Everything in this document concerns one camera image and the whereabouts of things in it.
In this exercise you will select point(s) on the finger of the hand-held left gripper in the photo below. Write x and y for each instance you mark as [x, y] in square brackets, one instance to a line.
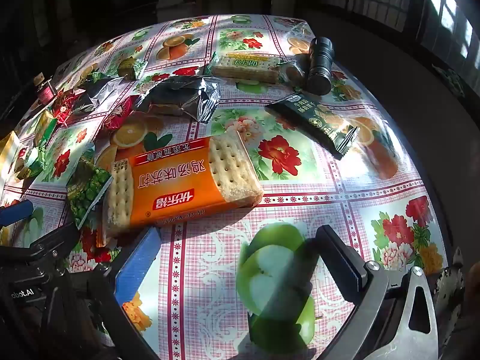
[15, 210]
[56, 238]

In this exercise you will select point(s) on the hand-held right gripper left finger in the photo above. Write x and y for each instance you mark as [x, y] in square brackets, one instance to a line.
[137, 266]

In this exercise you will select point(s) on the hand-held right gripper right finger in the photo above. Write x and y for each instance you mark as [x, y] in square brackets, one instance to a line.
[337, 255]

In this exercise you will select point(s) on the green yellow snack packet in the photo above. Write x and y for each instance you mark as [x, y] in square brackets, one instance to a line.
[45, 127]
[30, 162]

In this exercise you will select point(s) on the green pea snack packet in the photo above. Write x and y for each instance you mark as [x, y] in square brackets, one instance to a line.
[88, 191]

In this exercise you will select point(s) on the yellow cardboard box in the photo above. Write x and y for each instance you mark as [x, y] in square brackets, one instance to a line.
[7, 153]

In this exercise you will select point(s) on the orange cracker packet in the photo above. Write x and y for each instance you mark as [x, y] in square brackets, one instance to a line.
[180, 183]

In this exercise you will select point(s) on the red candy packet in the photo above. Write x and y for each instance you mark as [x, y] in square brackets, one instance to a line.
[63, 107]

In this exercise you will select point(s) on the brown red triangular packet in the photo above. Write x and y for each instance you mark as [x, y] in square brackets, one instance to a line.
[120, 114]

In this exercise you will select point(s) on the black foil snack packet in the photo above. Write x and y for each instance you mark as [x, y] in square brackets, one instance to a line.
[95, 95]

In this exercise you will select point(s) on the silver foil snack packet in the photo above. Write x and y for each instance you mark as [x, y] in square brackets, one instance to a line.
[180, 95]

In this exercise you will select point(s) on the dark green gold packet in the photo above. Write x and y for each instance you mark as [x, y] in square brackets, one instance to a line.
[129, 67]

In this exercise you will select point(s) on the floral fruit print tablecloth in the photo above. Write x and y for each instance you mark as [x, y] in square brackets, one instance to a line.
[300, 213]

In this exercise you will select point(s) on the small bottle red label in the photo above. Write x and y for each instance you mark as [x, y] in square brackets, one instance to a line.
[47, 90]

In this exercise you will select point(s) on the dark green biscuit packet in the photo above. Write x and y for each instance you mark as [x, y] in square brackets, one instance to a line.
[311, 123]

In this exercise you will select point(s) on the clear wrapped round cookie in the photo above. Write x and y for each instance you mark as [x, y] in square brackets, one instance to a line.
[294, 73]

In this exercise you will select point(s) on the black flashlight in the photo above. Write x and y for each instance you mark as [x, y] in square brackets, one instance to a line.
[319, 67]

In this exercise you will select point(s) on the green white cracker packet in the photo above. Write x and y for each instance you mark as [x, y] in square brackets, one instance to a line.
[243, 66]

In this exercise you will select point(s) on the barred window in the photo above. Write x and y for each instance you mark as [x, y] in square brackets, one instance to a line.
[448, 11]

